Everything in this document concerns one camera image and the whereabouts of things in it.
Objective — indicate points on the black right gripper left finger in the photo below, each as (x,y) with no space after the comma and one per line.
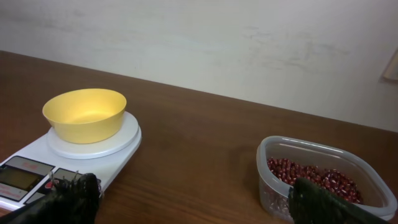
(75,201)

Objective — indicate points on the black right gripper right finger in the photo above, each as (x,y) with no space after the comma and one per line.
(310,204)

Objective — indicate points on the white digital kitchen scale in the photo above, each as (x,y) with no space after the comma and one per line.
(30,173)

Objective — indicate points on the yellow plastic bowl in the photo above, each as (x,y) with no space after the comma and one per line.
(86,116)

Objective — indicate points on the red beans in container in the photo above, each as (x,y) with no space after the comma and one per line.
(332,180)

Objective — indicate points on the clear plastic bean container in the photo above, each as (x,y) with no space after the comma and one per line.
(378,198)

